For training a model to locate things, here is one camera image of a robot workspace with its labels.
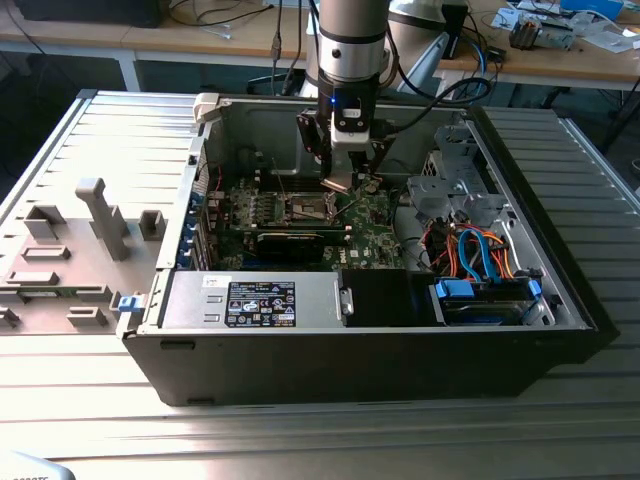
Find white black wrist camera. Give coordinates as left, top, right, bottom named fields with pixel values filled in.
left=329, top=88, right=375, bottom=151

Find wooden desk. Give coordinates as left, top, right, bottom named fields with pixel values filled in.
left=432, top=0, right=640, bottom=94
left=0, top=0, right=321, bottom=94

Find silver green CPU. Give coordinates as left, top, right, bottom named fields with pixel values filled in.
left=319, top=171, right=354, bottom=195

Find black open PC case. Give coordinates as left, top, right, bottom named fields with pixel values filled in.
left=115, top=92, right=621, bottom=407

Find blue wire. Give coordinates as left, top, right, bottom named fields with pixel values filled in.
left=457, top=225, right=501, bottom=284

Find silver metal drive cage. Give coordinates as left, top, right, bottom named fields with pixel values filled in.
left=405, top=124, right=506, bottom=221

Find orange wires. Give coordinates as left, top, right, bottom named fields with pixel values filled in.
left=427, top=224, right=519, bottom=281

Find wire locking lever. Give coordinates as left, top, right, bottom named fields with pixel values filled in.
left=271, top=156, right=290, bottom=201

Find black USB cable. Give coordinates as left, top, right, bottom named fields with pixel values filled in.
left=269, top=0, right=284, bottom=66

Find black stand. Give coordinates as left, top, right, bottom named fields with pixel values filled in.
left=442, top=2, right=470, bottom=61

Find hard disk in blue carrier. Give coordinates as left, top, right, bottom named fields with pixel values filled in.
left=428, top=276, right=545, bottom=327

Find blue hanging cable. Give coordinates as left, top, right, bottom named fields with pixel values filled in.
left=469, top=42, right=494, bottom=109

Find black graphics card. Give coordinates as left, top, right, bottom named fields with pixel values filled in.
left=254, top=230, right=326, bottom=264

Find CPU socket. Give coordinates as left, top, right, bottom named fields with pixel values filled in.
left=281, top=189, right=342, bottom=225

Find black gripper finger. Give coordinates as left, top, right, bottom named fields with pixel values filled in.
left=296, top=110, right=332, bottom=176
left=349, top=134, right=397, bottom=179

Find black camera cable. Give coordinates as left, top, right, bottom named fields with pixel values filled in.
left=372, top=77, right=496, bottom=137

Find blue cardboard box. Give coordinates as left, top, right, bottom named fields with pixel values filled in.
left=559, top=0, right=625, bottom=19

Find black plastic shroud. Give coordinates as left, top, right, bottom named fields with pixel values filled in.
left=337, top=268, right=437, bottom=329

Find beige case latch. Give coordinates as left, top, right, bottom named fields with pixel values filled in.
left=193, top=93, right=224, bottom=124

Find dark CPU cooler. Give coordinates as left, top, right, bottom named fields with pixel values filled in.
left=508, top=13, right=544, bottom=51

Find green motherboard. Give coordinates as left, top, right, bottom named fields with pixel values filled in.
left=207, top=172, right=409, bottom=274

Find grey metal drive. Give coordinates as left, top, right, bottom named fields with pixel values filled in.
left=539, top=17, right=576, bottom=50

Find grey power supply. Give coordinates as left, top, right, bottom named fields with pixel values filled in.
left=159, top=269, right=347, bottom=331

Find grey parts rack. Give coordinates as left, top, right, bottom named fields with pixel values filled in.
left=0, top=176, right=167, bottom=337

